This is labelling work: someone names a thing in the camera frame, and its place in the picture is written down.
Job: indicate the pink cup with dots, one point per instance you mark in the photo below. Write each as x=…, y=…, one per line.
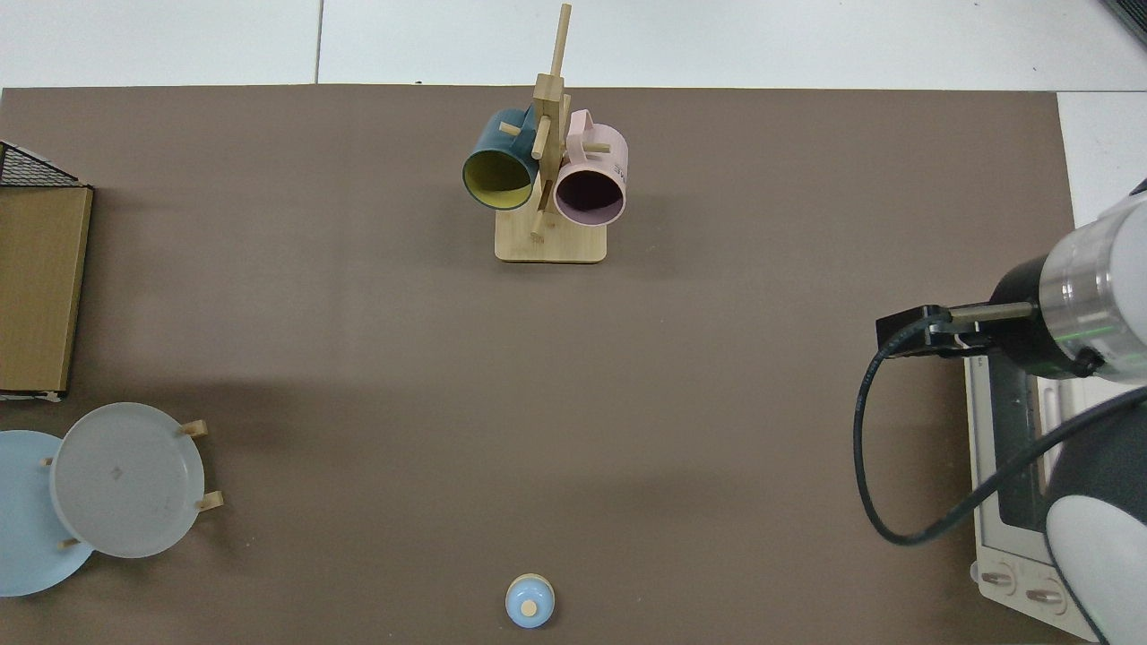
x=596, y=148

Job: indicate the wooden cup stand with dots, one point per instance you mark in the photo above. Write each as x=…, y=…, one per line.
x=551, y=246

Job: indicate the pale toaster oven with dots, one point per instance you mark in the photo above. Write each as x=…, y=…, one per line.
x=1004, y=484

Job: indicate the dark teal cup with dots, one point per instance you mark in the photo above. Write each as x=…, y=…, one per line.
x=497, y=143

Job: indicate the small blue round thing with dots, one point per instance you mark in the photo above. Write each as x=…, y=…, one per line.
x=530, y=602

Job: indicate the brown table cloth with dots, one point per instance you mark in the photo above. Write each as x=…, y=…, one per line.
x=358, y=313

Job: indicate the grey plate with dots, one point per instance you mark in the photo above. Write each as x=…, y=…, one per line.
x=125, y=484

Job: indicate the dark grey equipment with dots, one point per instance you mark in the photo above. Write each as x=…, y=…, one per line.
x=1131, y=16

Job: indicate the light blue plate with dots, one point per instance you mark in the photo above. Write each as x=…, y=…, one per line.
x=27, y=537

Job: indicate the wooden plate rack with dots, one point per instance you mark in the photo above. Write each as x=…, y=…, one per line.
x=211, y=502

